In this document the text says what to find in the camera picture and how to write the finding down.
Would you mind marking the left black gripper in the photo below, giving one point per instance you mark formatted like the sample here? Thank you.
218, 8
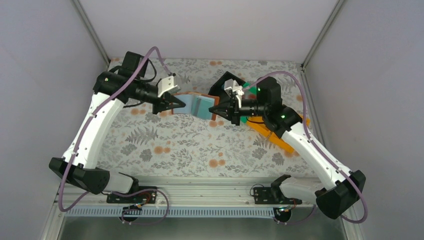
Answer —
162, 104

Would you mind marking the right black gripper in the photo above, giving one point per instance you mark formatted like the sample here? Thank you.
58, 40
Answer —
232, 109

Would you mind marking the teal credit card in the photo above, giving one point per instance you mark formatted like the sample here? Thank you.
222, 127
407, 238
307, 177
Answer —
200, 107

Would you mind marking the brown leather card holder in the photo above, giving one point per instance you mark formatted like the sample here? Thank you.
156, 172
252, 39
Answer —
187, 98

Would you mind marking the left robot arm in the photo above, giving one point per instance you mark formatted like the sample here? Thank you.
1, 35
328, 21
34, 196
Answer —
112, 90

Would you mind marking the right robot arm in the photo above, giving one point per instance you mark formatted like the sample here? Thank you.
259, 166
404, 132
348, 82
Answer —
339, 187

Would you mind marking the black storage bin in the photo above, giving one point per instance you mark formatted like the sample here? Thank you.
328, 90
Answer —
218, 88

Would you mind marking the orange storage bin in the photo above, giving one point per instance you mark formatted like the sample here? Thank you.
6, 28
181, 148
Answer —
274, 122

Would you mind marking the floral table mat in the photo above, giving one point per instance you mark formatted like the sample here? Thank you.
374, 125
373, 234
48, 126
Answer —
140, 143

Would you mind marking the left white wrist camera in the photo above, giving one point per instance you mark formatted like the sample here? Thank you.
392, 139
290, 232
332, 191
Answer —
167, 85

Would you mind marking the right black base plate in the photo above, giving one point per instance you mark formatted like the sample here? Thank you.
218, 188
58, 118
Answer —
265, 196

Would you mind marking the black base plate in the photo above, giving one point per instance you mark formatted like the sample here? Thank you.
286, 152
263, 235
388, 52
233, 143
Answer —
265, 196
142, 195

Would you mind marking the aluminium rail frame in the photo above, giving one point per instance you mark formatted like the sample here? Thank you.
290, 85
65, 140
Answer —
187, 197

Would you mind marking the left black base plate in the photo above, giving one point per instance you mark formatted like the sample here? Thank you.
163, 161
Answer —
142, 195

